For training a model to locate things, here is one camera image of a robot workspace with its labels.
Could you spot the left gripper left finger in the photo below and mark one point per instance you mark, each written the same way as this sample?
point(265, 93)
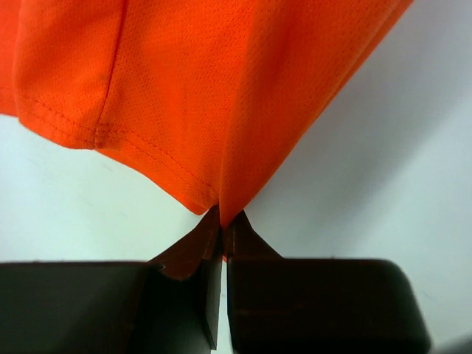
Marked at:
point(169, 304)

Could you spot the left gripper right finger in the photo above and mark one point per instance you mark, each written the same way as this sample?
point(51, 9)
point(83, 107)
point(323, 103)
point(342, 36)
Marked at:
point(327, 305)

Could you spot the orange t-shirt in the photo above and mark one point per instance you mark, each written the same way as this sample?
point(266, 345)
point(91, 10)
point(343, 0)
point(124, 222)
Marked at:
point(205, 98)

